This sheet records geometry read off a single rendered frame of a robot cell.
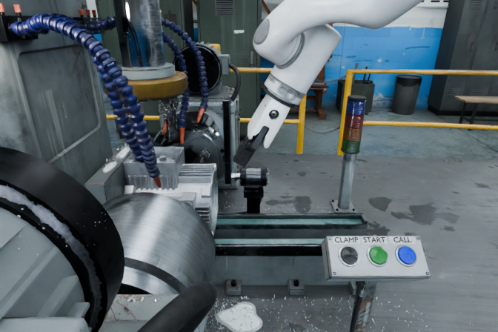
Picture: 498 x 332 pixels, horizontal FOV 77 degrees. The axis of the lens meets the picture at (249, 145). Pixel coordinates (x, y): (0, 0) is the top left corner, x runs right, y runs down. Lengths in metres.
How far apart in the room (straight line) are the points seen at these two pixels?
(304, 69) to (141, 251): 0.41
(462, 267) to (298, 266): 0.49
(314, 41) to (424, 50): 5.56
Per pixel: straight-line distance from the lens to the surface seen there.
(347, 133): 1.09
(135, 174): 0.78
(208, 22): 3.78
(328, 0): 0.55
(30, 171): 0.25
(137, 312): 0.39
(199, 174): 0.76
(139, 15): 0.69
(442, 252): 1.15
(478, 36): 5.95
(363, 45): 5.81
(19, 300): 0.22
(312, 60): 0.62
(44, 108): 0.77
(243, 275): 0.88
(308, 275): 0.89
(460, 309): 0.99
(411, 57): 6.08
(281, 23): 0.56
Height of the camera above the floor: 1.45
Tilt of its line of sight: 22 degrees down
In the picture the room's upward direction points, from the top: straight up
